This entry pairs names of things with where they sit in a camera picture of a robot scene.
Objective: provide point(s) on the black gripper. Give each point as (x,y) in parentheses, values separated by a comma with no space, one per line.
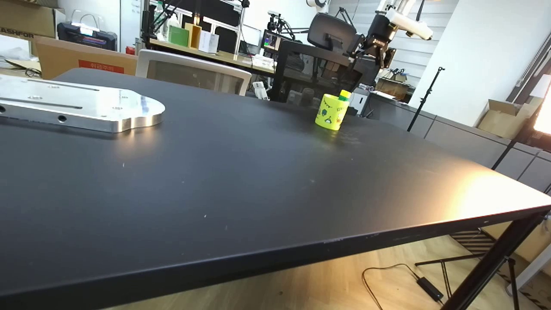
(379,31)

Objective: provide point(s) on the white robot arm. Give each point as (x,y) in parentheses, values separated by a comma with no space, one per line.
(408,23)

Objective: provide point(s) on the black computer monitor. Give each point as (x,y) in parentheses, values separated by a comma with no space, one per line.
(363,71)

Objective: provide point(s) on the black office chair headrest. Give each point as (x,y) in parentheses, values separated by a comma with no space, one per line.
(329,31)

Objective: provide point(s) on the black tripod pole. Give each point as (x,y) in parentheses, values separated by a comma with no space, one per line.
(423,98)

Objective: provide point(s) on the black metal rack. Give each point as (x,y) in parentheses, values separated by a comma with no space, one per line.
(298,69)

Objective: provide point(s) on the grey cabinet row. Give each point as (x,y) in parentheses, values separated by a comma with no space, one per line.
(458,138)

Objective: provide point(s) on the open cardboard box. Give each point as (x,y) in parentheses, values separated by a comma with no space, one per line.
(504,117)

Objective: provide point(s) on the wooden shelf desk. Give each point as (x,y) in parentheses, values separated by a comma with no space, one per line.
(217,55)

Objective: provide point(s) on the bright studio lamp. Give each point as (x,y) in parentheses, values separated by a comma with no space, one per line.
(544,117)

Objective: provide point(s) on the green box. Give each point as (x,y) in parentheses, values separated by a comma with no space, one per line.
(177,36)

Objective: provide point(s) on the white chair backrest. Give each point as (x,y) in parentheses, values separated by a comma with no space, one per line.
(155,57)

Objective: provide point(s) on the black table leg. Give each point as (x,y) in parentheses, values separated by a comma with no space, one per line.
(487,267)

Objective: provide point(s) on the black power adapter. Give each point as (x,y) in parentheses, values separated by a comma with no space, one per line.
(432,290)

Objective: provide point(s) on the black tool case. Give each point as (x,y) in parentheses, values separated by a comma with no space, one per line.
(86,35)

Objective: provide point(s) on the silver metal mounting plate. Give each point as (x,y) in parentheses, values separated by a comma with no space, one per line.
(79,105)

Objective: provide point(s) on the cardboard box with red label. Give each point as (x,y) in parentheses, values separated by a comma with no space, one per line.
(69,57)

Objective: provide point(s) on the plain brown cardboard box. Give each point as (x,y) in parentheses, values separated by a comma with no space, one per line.
(26,17)

